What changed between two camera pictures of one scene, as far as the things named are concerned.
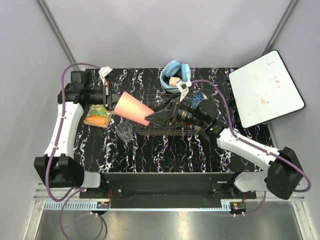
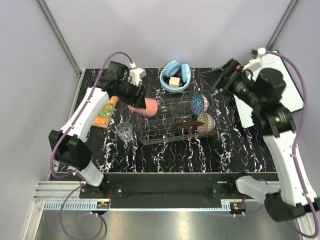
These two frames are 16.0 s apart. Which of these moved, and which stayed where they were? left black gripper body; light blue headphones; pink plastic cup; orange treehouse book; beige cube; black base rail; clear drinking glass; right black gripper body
Moved: pink plastic cup; left black gripper body; right black gripper body
Stayed: beige cube; light blue headphones; orange treehouse book; black base rail; clear drinking glass
